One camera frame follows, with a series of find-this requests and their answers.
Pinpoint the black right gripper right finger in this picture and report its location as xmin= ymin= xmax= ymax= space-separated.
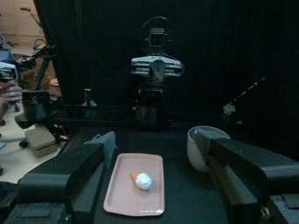
xmin=194 ymin=129 xmax=299 ymax=224

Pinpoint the toy ice cream cone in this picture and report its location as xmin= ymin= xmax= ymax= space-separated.
xmin=130 ymin=171 xmax=155 ymax=192

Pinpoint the silver handheld controller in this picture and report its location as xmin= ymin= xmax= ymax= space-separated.
xmin=0 ymin=61 xmax=19 ymax=82

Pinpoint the white cup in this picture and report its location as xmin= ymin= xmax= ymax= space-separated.
xmin=186 ymin=125 xmax=233 ymax=173

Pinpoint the pink rectangular plate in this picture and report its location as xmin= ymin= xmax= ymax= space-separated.
xmin=102 ymin=152 xmax=166 ymax=218

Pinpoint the person's hand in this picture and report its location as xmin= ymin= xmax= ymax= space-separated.
xmin=0 ymin=80 xmax=25 ymax=103

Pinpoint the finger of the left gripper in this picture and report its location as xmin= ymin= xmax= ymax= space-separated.
xmin=157 ymin=59 xmax=167 ymax=86
xmin=149 ymin=59 xmax=159 ymax=86

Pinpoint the black cloth curtain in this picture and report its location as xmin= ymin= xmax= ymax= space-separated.
xmin=33 ymin=0 xmax=299 ymax=160

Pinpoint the beige box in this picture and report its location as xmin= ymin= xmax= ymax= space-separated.
xmin=23 ymin=126 xmax=62 ymax=158

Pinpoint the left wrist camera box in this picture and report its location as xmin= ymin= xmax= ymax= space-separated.
xmin=149 ymin=27 xmax=167 ymax=49

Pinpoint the black looped camera cable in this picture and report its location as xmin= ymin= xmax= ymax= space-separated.
xmin=138 ymin=16 xmax=174 ymax=45

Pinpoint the white tag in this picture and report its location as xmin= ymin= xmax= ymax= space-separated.
xmin=222 ymin=102 xmax=238 ymax=116

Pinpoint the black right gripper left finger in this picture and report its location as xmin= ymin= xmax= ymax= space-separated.
xmin=15 ymin=130 xmax=119 ymax=224

